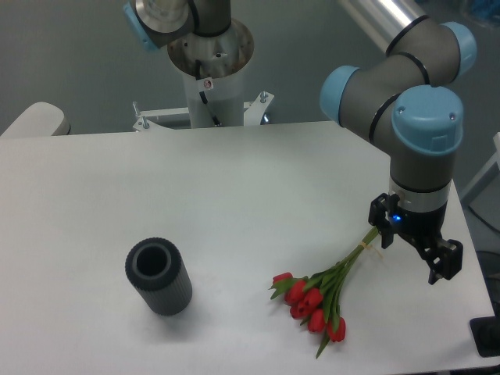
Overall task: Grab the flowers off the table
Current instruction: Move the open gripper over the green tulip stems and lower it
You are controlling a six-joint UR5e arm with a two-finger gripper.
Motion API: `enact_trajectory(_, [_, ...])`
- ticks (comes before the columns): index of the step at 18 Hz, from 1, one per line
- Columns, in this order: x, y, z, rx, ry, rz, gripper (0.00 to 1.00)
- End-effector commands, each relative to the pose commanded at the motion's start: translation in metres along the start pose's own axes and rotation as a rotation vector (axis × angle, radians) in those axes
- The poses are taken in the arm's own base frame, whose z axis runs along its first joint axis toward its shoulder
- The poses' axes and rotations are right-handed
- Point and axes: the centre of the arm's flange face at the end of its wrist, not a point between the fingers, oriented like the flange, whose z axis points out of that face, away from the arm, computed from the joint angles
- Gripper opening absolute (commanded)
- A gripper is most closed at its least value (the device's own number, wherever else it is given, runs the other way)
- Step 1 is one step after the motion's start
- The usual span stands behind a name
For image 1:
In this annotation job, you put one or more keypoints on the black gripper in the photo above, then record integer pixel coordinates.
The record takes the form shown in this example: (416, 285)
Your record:
(422, 230)

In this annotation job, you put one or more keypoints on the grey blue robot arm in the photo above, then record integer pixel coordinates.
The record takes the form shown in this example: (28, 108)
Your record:
(402, 106)

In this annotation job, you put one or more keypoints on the white furniture at right edge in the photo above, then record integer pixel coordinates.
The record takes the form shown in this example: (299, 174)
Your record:
(485, 175)

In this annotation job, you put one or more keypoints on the red tulip bouquet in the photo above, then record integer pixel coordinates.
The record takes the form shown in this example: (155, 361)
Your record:
(316, 300)

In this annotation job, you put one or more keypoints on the black device at table edge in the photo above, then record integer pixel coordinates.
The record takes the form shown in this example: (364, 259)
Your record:
(485, 331)

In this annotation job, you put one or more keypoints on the dark grey ribbed vase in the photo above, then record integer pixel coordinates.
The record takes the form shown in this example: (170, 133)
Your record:
(156, 270)

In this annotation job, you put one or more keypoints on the white chair armrest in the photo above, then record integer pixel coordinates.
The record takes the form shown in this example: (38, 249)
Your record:
(41, 119)

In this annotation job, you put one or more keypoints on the white pedestal base frame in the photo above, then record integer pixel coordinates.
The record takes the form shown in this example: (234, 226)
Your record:
(203, 111)

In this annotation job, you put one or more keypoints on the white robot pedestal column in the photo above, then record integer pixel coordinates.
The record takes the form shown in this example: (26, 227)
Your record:
(214, 65)

